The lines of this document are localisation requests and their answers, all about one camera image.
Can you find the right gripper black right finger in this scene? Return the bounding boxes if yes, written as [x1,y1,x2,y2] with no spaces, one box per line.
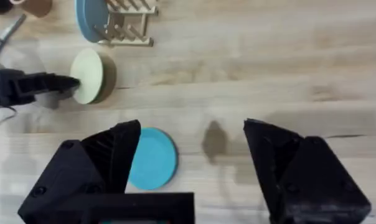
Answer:
[243,118,373,224]

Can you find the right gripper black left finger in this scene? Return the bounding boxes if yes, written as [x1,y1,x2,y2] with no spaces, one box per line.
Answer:
[17,119,143,224]

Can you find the pale green plate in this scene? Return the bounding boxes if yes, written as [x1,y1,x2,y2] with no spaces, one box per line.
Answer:
[70,47,118,105]

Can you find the wooden peg rack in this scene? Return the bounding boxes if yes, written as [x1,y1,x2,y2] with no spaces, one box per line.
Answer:
[93,0,160,48]

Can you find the grey metal tool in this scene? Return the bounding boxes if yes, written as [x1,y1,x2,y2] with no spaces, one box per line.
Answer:
[0,13,27,57]

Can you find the cyan plate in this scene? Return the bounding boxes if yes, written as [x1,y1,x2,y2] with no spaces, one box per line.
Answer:
[127,127,179,191]

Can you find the blue-grey plate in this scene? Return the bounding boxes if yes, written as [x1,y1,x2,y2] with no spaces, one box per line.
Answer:
[75,0,110,44]

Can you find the brown round object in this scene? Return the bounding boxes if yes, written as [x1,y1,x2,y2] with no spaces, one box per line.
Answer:
[21,0,54,19]

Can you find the thin grey cable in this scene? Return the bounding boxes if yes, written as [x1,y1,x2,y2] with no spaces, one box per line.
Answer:
[0,105,18,131]

